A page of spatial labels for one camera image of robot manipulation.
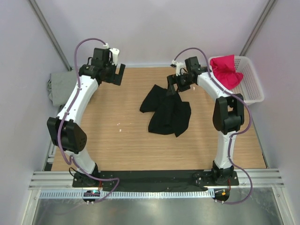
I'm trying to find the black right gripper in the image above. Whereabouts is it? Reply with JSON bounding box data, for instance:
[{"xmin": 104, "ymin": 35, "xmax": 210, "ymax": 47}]
[{"xmin": 166, "ymin": 73, "xmax": 194, "ymax": 97}]

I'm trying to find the black t shirt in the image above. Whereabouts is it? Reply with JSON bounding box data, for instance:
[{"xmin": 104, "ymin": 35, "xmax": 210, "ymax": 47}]
[{"xmin": 140, "ymin": 84, "xmax": 191, "ymax": 137}]

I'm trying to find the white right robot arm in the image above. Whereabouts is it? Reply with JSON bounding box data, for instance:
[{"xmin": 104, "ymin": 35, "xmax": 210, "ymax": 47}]
[{"xmin": 167, "ymin": 57, "xmax": 244, "ymax": 186}]

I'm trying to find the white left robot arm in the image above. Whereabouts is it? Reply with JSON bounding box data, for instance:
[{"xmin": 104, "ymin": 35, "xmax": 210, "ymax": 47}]
[{"xmin": 47, "ymin": 46, "xmax": 126, "ymax": 188}]

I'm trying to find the pink t shirt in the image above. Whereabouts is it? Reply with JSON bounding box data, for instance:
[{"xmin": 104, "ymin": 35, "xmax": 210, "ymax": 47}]
[{"xmin": 210, "ymin": 55, "xmax": 244, "ymax": 90}]

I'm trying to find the grey folded t shirt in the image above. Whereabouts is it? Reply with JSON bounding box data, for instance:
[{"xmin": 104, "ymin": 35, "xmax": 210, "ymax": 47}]
[{"xmin": 47, "ymin": 71, "xmax": 77, "ymax": 106}]

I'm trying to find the white plastic laundry basket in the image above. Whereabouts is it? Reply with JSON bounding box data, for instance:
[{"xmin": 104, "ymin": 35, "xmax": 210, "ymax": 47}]
[{"xmin": 208, "ymin": 55, "xmax": 265, "ymax": 105}]

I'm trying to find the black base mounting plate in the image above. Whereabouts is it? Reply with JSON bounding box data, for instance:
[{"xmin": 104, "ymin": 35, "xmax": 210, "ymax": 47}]
[{"xmin": 72, "ymin": 170, "xmax": 239, "ymax": 192}]

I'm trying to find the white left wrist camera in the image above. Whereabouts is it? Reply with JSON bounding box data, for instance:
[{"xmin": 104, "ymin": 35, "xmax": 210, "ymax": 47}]
[{"xmin": 103, "ymin": 43, "xmax": 120, "ymax": 66}]

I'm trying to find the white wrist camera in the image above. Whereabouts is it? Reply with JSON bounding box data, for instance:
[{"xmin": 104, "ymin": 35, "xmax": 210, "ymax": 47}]
[
  {"xmin": 171, "ymin": 60, "xmax": 185, "ymax": 76},
  {"xmin": 103, "ymin": 43, "xmax": 120, "ymax": 66}
]

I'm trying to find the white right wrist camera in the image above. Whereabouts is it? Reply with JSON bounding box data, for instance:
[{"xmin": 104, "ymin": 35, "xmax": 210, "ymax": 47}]
[{"xmin": 171, "ymin": 60, "xmax": 185, "ymax": 76}]

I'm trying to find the left aluminium corner post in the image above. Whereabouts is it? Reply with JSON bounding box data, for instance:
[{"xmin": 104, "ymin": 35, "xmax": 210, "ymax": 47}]
[{"xmin": 27, "ymin": 0, "xmax": 72, "ymax": 71}]

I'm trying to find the aluminium corner post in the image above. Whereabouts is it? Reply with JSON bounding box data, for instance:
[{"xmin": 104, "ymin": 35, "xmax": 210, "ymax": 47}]
[
  {"xmin": 239, "ymin": 0, "xmax": 278, "ymax": 56},
  {"xmin": 27, "ymin": 0, "xmax": 72, "ymax": 71}
]

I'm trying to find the right aluminium corner post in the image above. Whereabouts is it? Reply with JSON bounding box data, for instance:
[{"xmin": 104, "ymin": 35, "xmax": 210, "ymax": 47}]
[{"xmin": 239, "ymin": 0, "xmax": 278, "ymax": 56}]

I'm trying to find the white slotted cable duct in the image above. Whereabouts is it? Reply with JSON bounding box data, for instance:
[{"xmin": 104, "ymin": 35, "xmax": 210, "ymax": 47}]
[{"xmin": 39, "ymin": 189, "xmax": 215, "ymax": 199}]

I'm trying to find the aluminium frame rail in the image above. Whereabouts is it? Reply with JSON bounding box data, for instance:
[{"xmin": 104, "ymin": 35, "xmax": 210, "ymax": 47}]
[{"xmin": 29, "ymin": 169, "xmax": 284, "ymax": 192}]

